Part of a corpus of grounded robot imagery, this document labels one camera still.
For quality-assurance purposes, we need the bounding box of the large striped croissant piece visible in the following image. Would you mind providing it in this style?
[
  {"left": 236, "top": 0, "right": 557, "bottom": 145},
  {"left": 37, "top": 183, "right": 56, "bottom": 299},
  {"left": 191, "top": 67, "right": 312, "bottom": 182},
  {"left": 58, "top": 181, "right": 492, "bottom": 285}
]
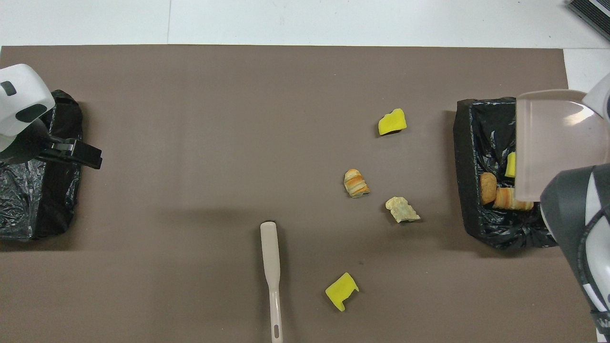
[{"left": 492, "top": 187, "right": 534, "bottom": 211}]

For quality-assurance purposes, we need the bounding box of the notched yellow sponge piece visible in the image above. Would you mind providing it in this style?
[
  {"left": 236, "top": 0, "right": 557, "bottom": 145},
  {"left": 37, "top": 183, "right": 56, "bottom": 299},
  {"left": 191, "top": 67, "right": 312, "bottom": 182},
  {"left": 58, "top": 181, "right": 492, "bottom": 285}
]
[{"left": 325, "top": 272, "right": 360, "bottom": 312}]

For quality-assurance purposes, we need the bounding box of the bin lined with black bag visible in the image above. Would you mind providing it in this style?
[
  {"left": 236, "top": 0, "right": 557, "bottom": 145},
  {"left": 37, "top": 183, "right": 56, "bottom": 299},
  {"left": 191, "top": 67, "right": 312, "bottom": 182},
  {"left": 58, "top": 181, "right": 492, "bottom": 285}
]
[
  {"left": 0, "top": 90, "right": 84, "bottom": 240},
  {"left": 453, "top": 97, "right": 558, "bottom": 251}
]

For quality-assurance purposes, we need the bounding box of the beige hand brush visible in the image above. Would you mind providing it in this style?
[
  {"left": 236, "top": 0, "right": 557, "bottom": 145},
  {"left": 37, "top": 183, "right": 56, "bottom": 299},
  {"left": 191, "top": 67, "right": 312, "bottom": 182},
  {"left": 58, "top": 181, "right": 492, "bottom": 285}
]
[{"left": 260, "top": 221, "right": 284, "bottom": 343}]

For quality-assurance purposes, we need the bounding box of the brown bread roll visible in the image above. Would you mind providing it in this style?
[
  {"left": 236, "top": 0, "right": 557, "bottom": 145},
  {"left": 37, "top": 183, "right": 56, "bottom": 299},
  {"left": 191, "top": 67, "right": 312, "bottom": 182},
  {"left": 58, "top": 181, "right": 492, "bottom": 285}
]
[{"left": 479, "top": 172, "right": 498, "bottom": 205}]

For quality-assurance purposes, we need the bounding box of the small striped croissant piece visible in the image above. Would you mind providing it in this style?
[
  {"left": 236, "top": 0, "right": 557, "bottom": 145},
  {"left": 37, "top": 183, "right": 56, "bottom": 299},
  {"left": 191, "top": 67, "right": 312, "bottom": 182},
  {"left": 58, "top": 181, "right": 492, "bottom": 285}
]
[{"left": 344, "top": 169, "right": 371, "bottom": 198}]

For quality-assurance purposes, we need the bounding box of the brown table mat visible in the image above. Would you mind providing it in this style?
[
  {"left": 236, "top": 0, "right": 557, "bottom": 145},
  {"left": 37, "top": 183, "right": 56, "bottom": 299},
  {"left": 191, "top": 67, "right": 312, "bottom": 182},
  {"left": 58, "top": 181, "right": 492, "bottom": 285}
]
[{"left": 0, "top": 45, "right": 599, "bottom": 343}]

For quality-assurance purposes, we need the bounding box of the pale cracker piece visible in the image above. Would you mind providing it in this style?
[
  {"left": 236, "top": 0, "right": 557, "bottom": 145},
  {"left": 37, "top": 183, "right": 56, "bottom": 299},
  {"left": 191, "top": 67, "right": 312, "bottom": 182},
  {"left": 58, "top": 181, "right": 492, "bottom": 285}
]
[{"left": 385, "top": 196, "right": 421, "bottom": 223}]

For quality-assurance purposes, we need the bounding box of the jagged yellow sponge piece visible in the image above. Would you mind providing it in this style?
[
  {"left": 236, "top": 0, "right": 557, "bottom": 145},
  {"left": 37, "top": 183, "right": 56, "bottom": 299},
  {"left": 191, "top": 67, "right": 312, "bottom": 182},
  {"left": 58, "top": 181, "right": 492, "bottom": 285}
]
[{"left": 378, "top": 109, "right": 407, "bottom": 136}]

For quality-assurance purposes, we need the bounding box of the beige plastic dustpan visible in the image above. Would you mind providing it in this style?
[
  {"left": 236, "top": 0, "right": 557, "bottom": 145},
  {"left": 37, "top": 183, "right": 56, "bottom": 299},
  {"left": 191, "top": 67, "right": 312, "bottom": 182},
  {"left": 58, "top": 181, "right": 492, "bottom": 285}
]
[{"left": 516, "top": 89, "right": 610, "bottom": 202}]

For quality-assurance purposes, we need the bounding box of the black ribbed object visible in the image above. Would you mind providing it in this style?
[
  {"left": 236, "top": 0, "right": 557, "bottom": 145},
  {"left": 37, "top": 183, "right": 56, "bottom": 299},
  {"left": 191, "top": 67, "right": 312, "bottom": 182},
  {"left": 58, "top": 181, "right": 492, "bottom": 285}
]
[{"left": 567, "top": 0, "right": 610, "bottom": 41}]

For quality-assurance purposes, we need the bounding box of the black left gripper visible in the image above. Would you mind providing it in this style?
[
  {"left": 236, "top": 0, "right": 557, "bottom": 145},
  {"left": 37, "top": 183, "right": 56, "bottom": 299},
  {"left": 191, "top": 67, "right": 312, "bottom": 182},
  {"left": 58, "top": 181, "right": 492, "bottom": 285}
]
[{"left": 0, "top": 119, "right": 103, "bottom": 170}]

